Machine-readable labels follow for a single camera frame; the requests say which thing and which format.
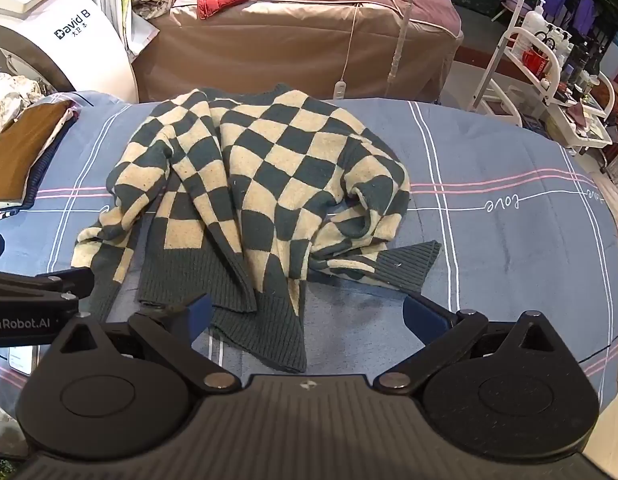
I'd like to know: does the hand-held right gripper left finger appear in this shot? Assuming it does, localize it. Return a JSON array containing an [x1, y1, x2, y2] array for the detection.
[[50, 293, 242, 393]]

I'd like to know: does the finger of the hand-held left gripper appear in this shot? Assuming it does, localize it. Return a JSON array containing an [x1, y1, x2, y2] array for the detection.
[[0, 267, 96, 311]]

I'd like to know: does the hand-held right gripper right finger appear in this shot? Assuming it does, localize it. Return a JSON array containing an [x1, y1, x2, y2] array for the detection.
[[373, 293, 566, 391]]

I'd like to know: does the green and cream checkered sweater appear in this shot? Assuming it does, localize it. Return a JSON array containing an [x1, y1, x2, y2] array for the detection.
[[71, 84, 442, 374]]

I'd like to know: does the blue striped bedsheet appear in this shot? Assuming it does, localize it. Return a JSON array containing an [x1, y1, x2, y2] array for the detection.
[[0, 91, 618, 411]]

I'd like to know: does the navy folded garment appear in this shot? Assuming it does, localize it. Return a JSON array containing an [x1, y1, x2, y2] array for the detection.
[[16, 104, 84, 213]]

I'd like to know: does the brown folded garment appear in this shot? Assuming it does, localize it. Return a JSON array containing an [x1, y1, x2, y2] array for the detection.
[[0, 100, 74, 207]]

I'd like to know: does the floral cloth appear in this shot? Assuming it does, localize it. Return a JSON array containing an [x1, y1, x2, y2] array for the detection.
[[0, 72, 46, 148]]

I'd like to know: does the white round machine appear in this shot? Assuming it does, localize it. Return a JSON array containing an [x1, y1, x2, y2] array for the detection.
[[0, 0, 140, 103]]

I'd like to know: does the red container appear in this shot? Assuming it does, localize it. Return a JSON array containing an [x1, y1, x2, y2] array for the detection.
[[521, 50, 553, 79]]

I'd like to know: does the brown covered massage bed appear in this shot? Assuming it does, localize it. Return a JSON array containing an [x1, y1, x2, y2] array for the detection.
[[131, 0, 464, 104]]

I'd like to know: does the white trolley cart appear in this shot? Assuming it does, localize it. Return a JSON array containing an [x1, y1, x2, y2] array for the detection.
[[466, 0, 618, 157]]

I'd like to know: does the white pump bottle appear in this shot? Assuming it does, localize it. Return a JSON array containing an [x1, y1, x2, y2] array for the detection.
[[523, 0, 548, 50]]

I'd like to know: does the white cable with switch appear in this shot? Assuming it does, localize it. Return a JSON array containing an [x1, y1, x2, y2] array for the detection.
[[333, 4, 364, 100]]

